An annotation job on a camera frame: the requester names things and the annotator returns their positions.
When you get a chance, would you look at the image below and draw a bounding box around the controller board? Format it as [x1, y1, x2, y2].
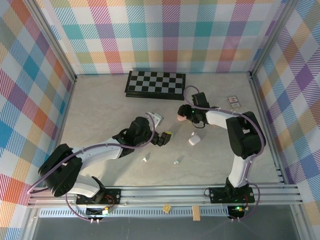
[227, 205, 245, 219]
[85, 206, 113, 218]

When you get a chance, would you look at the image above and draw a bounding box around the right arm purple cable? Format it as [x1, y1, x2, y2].
[183, 85, 266, 222]

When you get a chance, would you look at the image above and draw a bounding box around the aluminium frame post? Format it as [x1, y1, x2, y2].
[248, 0, 300, 80]
[31, 0, 78, 82]

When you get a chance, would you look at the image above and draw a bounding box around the left controller board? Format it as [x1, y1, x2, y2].
[85, 206, 113, 218]

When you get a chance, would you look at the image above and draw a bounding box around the slotted white cable duct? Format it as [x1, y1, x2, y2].
[39, 206, 232, 218]

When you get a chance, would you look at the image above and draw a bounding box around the aluminium side rail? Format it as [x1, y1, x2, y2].
[26, 74, 77, 206]
[248, 72, 302, 192]

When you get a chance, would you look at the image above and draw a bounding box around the playing card box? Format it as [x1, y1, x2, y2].
[226, 96, 244, 112]

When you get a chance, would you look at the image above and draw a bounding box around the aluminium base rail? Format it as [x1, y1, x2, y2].
[27, 185, 302, 208]

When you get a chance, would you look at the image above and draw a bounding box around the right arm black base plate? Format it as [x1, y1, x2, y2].
[208, 186, 256, 204]

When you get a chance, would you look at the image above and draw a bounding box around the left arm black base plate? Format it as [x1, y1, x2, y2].
[75, 188, 123, 205]

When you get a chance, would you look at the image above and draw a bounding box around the white earbud charging case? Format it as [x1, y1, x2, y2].
[188, 134, 201, 146]

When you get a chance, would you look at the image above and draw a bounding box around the black and white chessboard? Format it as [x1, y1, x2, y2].
[124, 70, 187, 101]

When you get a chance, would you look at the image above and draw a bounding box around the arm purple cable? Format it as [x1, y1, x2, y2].
[183, 85, 266, 222]
[26, 112, 157, 222]

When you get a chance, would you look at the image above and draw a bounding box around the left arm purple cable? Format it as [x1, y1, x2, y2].
[26, 112, 157, 222]

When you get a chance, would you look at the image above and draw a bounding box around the small wooden block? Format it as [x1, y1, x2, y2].
[192, 205, 202, 222]

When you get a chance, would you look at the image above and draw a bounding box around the right controller board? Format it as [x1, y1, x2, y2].
[227, 205, 245, 219]

